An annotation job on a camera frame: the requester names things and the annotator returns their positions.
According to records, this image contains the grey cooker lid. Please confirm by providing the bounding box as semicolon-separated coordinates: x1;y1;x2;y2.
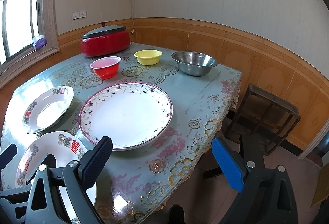
82;22;126;39

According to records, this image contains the red plastic bowl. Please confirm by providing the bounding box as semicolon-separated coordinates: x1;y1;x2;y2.
90;56;121;80

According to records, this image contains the large floral rimmed plate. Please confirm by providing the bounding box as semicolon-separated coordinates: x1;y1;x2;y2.
78;82;173;151

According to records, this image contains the white wall socket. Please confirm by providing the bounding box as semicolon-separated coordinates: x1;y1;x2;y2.
73;10;87;20

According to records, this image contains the purple cloth on sill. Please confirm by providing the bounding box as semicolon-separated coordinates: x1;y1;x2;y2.
32;35;47;51

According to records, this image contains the yellow plastic bowl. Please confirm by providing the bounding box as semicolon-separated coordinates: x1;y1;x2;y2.
134;49;162;65

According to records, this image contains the window with frame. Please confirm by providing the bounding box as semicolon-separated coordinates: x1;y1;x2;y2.
1;0;60;87

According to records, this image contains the white deep plate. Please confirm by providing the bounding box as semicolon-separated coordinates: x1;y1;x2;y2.
22;86;74;134
15;131;87;187

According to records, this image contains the red electric cooker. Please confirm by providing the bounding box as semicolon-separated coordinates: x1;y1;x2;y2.
81;30;131;57

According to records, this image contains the dark wooden stool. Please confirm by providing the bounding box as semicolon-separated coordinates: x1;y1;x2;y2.
224;83;301;156

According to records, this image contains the floral blue tablecloth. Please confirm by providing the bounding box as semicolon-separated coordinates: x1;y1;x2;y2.
1;43;241;223

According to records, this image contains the stainless steel bowl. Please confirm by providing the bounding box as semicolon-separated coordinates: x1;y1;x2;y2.
172;51;218;77

